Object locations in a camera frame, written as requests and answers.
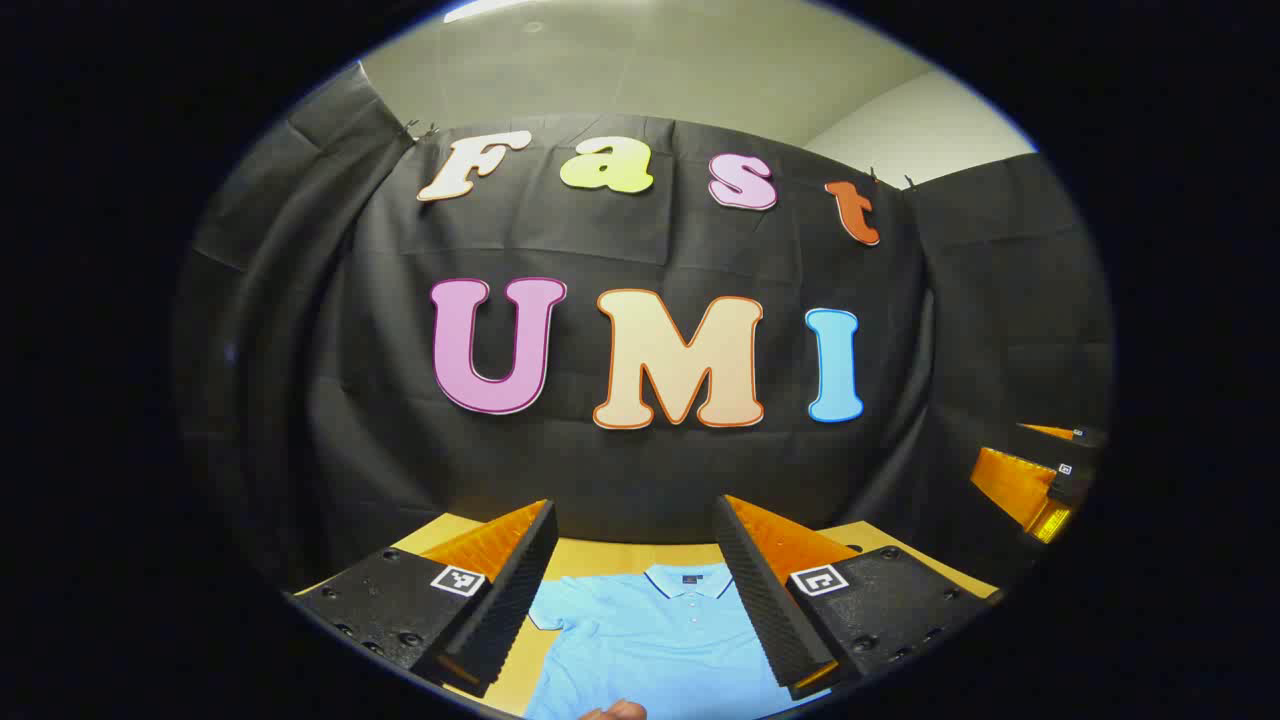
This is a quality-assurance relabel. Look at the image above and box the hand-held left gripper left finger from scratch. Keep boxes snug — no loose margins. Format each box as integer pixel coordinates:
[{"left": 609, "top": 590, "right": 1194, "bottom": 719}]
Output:
[{"left": 288, "top": 498, "right": 561, "bottom": 699}]

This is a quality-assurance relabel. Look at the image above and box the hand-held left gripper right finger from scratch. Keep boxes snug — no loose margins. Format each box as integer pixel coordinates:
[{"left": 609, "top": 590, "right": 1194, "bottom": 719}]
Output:
[{"left": 712, "top": 494, "right": 1001, "bottom": 701}]

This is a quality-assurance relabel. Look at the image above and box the light blue polo T-shirt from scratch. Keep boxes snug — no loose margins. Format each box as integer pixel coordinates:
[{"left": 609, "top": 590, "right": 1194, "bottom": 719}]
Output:
[{"left": 522, "top": 563, "right": 831, "bottom": 720}]

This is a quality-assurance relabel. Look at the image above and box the black backdrop cloth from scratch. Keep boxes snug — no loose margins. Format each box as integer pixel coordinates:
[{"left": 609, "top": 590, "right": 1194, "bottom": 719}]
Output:
[{"left": 170, "top": 62, "right": 1116, "bottom": 601}]

